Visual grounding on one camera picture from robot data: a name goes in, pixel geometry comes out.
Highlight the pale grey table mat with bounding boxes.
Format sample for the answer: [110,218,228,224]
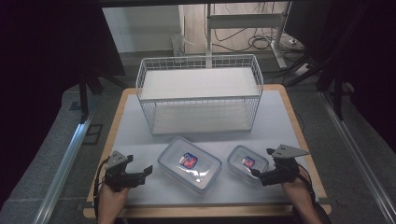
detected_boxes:
[92,90,320,208]

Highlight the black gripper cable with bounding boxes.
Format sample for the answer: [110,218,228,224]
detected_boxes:
[92,157,110,219]
[292,163,332,224]

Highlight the white metal desk frame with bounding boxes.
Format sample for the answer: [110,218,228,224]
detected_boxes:
[205,2,292,70]

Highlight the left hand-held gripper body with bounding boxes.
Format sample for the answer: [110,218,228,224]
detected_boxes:
[103,150,148,192]

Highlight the black curtain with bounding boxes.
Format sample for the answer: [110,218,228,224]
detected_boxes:
[0,0,125,206]
[284,0,396,150]

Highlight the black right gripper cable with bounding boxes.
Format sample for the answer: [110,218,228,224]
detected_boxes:
[292,163,332,224]

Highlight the black tripod stand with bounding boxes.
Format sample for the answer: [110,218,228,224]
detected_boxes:
[77,69,126,124]
[285,46,357,121]

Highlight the white cabinet panel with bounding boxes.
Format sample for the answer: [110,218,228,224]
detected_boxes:
[102,5,185,54]

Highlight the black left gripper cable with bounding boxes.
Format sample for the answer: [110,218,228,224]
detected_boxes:
[92,157,110,219]

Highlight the black floor cables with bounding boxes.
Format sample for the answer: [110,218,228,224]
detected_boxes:
[214,27,307,54]

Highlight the large clear lidded food container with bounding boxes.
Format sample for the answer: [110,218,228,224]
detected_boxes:
[157,136,223,195]

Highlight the white wire shelf rack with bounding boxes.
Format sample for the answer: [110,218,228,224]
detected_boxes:
[135,54,264,136]

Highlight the person's left hand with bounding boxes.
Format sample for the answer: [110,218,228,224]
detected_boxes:
[98,182,131,217]

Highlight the aluminium rail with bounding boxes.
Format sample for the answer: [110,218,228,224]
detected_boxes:
[319,91,396,224]
[32,111,95,224]

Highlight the black floor bracket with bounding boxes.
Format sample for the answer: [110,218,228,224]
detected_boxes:
[81,123,104,146]

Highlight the small clear lidded food container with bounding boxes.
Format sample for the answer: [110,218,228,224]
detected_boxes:
[226,145,270,186]

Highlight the white power strip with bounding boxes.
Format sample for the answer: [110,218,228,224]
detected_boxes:
[293,63,313,77]

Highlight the person's right hand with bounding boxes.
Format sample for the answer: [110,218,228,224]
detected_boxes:
[280,174,312,203]

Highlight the clear plastic bag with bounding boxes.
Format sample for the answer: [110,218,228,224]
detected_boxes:
[170,33,194,58]

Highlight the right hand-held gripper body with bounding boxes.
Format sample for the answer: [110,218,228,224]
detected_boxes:
[261,144,310,187]

